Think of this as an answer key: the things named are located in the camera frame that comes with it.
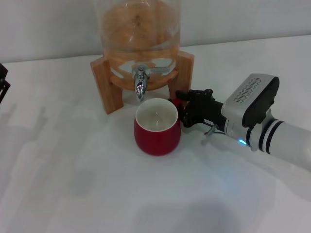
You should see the silver cable connector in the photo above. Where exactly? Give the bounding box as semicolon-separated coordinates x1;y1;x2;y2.
206;124;225;137

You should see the red cup with white inside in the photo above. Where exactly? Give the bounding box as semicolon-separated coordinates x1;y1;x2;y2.
133;98;183;156

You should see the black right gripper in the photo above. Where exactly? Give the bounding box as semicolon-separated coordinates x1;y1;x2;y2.
175;88;228;133

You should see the wooden dispenser stand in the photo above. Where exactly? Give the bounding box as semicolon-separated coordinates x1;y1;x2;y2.
89;50;195;115

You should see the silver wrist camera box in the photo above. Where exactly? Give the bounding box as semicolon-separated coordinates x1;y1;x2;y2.
221;73;280;129

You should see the chrome faucet with lever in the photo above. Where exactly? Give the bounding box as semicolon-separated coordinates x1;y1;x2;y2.
132;65;170;101

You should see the clear glass water dispenser jar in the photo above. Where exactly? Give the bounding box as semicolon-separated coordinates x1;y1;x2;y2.
96;0;182;80

